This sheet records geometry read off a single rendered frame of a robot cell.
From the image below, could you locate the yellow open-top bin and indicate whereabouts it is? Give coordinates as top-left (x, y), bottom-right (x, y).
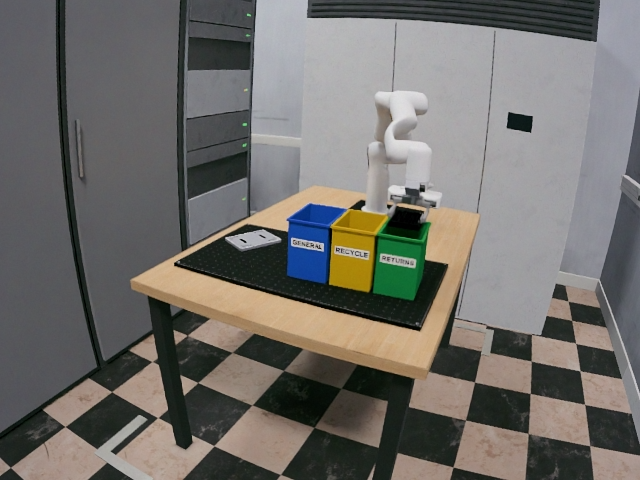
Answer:
top-left (329, 209), bottom-right (389, 292)

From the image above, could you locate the blue bin with label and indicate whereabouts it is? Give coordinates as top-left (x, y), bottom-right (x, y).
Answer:
top-left (286, 203), bottom-right (348, 283)

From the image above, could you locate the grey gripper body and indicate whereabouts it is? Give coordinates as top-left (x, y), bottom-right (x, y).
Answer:
top-left (387, 185), bottom-right (442, 209)

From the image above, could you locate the green open-top bin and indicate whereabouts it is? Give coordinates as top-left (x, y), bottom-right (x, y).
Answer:
top-left (373, 217), bottom-right (432, 301)

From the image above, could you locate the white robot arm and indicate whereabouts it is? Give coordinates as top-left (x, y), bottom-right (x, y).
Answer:
top-left (362, 91), bottom-right (434, 215)

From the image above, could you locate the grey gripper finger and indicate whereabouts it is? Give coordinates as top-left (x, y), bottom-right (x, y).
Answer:
top-left (387, 196), bottom-right (411, 219)
top-left (414, 198), bottom-right (430, 224)

